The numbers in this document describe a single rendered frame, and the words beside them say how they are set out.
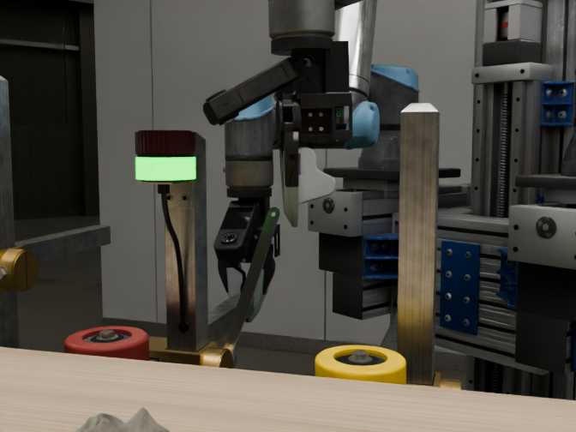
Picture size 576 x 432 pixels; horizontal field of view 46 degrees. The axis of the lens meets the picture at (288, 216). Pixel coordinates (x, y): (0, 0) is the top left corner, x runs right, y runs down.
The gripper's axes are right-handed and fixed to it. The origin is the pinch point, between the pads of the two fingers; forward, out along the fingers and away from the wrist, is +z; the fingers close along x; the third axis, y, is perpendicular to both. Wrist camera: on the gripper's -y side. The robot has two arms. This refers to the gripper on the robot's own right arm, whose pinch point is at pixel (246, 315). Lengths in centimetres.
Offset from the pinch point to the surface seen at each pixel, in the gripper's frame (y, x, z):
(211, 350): -32.0, -7.0, -4.9
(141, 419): -62, -14, -10
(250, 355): 227, 77, 85
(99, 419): -61, -11, -10
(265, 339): 240, 73, 80
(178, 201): -33.3, -4.2, -21.3
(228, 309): -10.3, -0.9, -3.7
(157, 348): -33.2, -1.2, -5.0
